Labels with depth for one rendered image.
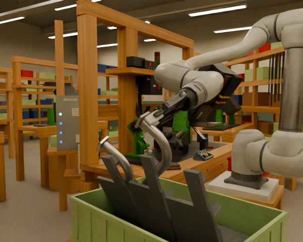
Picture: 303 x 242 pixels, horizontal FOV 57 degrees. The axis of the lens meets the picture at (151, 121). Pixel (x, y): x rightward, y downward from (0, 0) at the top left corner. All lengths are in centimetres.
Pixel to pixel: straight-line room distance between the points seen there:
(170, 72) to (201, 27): 1084
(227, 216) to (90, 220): 49
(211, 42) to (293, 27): 1030
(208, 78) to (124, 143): 122
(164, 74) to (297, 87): 60
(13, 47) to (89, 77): 1152
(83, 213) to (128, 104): 124
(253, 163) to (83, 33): 127
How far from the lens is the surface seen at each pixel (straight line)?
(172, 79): 112
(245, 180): 149
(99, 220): 96
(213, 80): 108
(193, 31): 1205
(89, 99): 185
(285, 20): 145
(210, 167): 201
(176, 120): 216
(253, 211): 106
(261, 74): 521
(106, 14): 205
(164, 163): 87
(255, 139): 145
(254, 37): 140
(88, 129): 185
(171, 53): 1228
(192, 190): 74
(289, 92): 140
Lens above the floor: 131
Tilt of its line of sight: 4 degrees down
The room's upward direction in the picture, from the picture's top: straight up
